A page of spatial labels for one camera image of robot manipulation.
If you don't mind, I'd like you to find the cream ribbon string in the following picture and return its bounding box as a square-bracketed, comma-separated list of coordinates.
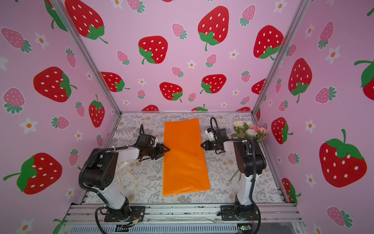
[115, 159, 139, 191]

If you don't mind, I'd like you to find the cream fake rose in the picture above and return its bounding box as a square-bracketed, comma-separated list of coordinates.
[231, 121, 245, 138]

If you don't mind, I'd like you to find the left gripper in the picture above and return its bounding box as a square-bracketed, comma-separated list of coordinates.
[146, 143, 170, 160]

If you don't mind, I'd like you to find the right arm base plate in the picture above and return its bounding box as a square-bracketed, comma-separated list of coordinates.
[217, 204, 261, 221]

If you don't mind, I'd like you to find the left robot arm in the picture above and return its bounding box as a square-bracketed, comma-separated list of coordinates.
[79, 134, 170, 221]

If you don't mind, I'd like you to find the orange wrapping paper sheet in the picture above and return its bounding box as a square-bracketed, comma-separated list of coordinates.
[162, 119, 210, 197]

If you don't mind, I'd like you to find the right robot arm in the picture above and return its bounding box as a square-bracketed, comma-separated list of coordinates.
[201, 128, 266, 221]

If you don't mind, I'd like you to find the aluminium front rail frame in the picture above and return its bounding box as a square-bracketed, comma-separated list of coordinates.
[55, 203, 308, 234]

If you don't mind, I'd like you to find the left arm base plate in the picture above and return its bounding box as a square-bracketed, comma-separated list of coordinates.
[104, 206, 146, 223]

